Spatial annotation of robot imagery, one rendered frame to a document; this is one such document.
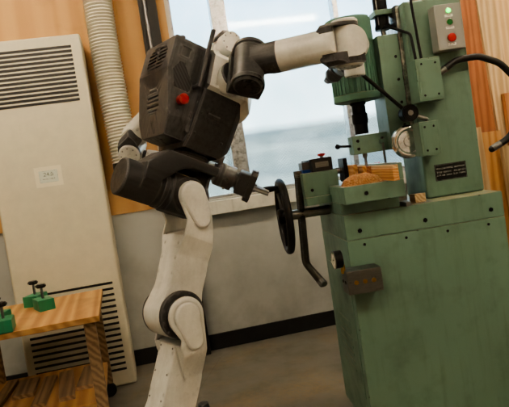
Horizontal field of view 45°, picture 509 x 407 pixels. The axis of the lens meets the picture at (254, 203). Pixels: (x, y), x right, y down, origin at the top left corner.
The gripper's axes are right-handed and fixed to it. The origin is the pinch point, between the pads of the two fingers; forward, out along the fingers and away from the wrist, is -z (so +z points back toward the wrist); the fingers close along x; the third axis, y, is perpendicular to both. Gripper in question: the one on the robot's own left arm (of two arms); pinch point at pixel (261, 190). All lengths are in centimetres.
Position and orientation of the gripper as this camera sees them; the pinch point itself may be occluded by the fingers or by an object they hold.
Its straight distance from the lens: 226.6
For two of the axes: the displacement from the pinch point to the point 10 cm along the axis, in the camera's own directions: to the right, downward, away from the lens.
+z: -9.3, -3.6, -1.0
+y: 0.1, -2.9, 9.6
